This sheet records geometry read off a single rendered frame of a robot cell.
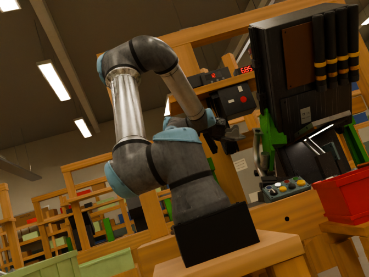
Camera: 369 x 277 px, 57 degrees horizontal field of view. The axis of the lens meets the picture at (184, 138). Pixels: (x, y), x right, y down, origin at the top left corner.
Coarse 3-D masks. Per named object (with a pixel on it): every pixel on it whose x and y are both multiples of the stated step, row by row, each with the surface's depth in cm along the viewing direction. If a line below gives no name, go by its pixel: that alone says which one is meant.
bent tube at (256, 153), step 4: (252, 128) 158; (256, 128) 158; (260, 128) 157; (256, 132) 154; (260, 132) 154; (256, 136) 156; (256, 140) 157; (256, 144) 158; (256, 148) 159; (256, 152) 159; (256, 156) 159; (256, 160) 158; (256, 164) 156; (256, 168) 155; (260, 172) 151; (264, 172) 150; (260, 176) 149
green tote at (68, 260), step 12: (72, 252) 108; (36, 264) 88; (48, 264) 93; (60, 264) 99; (72, 264) 105; (0, 276) 74; (12, 276) 78; (24, 276) 82; (36, 276) 87; (48, 276) 92; (60, 276) 96; (72, 276) 103
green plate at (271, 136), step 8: (264, 112) 151; (264, 120) 151; (272, 120) 149; (264, 128) 152; (272, 128) 148; (264, 136) 152; (272, 136) 147; (280, 136) 147; (264, 144) 153; (272, 144) 146; (280, 144) 147
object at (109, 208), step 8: (104, 184) 824; (80, 192) 801; (88, 192) 804; (160, 192) 815; (168, 192) 817; (64, 200) 829; (104, 200) 804; (64, 208) 784; (104, 208) 799; (112, 208) 793; (120, 216) 799; (128, 216) 801; (168, 216) 815; (96, 224) 789; (112, 224) 795; (120, 224) 791; (96, 232) 780; (104, 232) 778; (72, 240) 770
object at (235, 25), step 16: (288, 0) 203; (304, 0) 203; (320, 0) 203; (336, 0) 204; (240, 16) 200; (256, 16) 200; (272, 16) 200; (176, 32) 196; (192, 32) 197; (208, 32) 197; (224, 32) 197; (240, 32) 204; (192, 48) 204
